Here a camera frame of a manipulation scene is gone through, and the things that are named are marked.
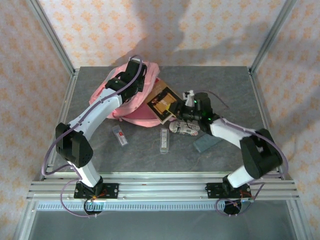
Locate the brown hardcover book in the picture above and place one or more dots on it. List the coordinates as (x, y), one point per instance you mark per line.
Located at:
(161, 100)

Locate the pink school backpack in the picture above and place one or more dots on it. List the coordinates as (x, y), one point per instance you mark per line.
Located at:
(130, 112)

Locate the clear plastic case red label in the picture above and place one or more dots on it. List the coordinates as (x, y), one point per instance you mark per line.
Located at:
(120, 136)

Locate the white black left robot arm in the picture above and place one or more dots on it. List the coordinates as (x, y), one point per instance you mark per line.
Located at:
(100, 112)

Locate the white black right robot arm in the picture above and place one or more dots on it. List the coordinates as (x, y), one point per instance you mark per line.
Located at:
(257, 152)

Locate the white black printed pouch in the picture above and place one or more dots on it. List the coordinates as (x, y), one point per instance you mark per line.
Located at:
(183, 128)

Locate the clear plastic case white label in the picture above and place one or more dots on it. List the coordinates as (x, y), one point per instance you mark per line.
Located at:
(164, 141)

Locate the grey blue folded cloth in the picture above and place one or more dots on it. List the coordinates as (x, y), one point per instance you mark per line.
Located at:
(207, 143)

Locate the aluminium table side rail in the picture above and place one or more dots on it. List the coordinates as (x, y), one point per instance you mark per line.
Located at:
(65, 105)
(265, 112)

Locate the long aluminium base rail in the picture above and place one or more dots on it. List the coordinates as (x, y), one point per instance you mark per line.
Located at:
(162, 186)

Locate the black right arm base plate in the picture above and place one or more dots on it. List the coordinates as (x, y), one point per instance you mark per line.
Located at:
(215, 190)

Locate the aluminium frame post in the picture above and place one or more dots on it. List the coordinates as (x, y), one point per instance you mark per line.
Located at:
(272, 35)
(52, 37)

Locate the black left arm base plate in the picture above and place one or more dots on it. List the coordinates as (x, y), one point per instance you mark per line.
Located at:
(111, 190)

